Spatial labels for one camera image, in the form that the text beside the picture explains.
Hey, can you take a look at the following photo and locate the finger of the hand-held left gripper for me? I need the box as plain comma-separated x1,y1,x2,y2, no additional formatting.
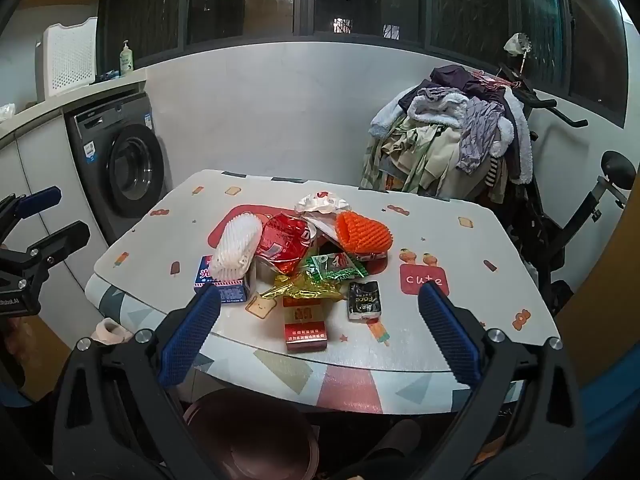
0,220,92,281
0,186,62,227

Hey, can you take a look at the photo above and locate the red cigarette box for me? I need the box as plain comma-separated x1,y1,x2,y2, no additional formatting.
282,296,329,353

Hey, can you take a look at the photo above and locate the white foam fruit net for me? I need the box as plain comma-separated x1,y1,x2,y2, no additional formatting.
208,212,263,281

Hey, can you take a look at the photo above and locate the white perforated basket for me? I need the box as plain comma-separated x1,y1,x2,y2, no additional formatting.
42,16,99,101

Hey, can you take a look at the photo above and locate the crushed red can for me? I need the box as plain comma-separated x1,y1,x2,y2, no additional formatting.
254,214,316,275

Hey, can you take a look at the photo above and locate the grey washing machine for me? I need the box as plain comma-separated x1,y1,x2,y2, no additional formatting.
65,91,171,248

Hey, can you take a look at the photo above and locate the pale pink cloth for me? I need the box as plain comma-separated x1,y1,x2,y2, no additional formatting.
92,317,133,346

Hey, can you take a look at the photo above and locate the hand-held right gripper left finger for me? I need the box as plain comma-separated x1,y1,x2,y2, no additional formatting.
52,284,223,480

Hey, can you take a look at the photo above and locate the white plastic wrapper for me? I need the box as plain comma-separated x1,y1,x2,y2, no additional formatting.
295,191,353,221

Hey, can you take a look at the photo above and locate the orange wooden door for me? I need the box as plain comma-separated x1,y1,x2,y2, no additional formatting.
555,160,640,391

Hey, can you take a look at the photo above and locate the black exercise bike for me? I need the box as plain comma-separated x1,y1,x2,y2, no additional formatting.
480,32,638,316

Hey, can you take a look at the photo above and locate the black snack packet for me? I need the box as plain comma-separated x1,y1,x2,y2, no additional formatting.
347,281,383,322

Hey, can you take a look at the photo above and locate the orange round lid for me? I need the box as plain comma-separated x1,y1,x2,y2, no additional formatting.
335,211,393,256

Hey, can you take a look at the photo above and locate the white counter cabinet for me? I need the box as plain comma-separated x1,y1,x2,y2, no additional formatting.
0,67,148,356

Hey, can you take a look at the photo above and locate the brown round bin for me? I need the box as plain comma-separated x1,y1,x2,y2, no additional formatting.
182,390,321,480

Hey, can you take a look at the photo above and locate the pile of clothes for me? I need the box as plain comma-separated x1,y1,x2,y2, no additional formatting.
360,64,535,206

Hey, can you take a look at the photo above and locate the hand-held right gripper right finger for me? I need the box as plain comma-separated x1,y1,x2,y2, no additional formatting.
418,281,588,480

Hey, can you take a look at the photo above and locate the yellow foil wrapper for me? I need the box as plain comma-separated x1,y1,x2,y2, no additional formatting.
257,272,348,303

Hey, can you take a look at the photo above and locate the person's blue clothing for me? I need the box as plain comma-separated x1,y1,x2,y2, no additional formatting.
575,370,640,461

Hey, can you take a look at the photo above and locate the blue carton box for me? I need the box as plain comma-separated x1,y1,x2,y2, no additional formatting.
194,255,251,305

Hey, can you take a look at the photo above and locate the green snack wrapper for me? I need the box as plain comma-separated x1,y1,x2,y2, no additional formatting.
300,254,370,286

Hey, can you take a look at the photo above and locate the printed table cover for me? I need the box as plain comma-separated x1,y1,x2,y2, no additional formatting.
84,169,561,415

